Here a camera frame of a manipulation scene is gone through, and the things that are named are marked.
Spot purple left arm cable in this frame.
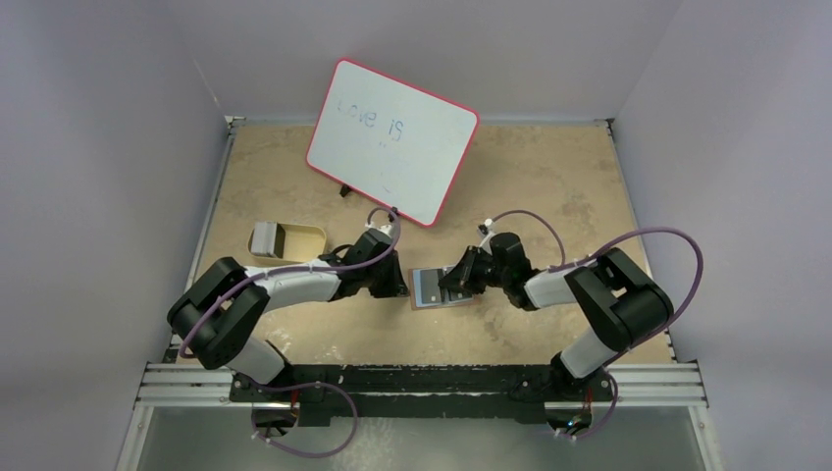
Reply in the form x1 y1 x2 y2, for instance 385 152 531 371
179 206 402 360

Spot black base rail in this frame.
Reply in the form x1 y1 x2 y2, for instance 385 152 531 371
222 338 615 429

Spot dark credit card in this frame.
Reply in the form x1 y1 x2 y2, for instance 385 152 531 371
413 267 447 307
444 290 475 305

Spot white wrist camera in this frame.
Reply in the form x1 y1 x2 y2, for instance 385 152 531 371
477 218 496 248
365 223 399 238

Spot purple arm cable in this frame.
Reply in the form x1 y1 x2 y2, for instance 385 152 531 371
491 209 705 345
179 206 402 360

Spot pink framed whiteboard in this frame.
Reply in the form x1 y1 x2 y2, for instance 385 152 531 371
306 58 480 227

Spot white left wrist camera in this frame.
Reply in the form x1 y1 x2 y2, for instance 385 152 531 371
365 223 399 238

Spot cream oval tray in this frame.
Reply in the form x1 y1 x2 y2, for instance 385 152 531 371
247 222 328 266

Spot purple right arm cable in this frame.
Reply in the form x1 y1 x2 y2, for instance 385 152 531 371
491 209 705 345

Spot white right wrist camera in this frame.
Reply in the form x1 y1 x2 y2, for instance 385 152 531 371
477 218 496 248

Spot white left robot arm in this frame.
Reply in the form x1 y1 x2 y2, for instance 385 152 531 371
167 225 409 401

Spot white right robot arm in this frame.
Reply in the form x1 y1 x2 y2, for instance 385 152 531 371
438 233 674 399

